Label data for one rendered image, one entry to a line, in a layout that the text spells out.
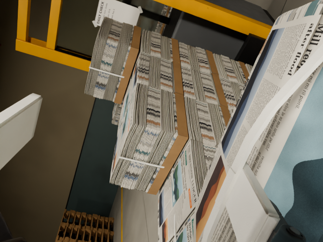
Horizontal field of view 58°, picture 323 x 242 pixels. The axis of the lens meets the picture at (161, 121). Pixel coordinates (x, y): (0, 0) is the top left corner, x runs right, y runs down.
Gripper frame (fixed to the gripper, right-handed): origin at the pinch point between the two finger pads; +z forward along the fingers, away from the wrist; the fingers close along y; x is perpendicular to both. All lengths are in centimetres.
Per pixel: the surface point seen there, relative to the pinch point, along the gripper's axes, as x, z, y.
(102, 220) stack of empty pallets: -489, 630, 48
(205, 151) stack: -28, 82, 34
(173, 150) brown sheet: -33, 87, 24
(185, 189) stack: -39, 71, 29
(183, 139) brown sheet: -27, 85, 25
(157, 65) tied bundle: -9, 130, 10
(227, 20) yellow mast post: 29, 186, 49
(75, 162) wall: -406, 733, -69
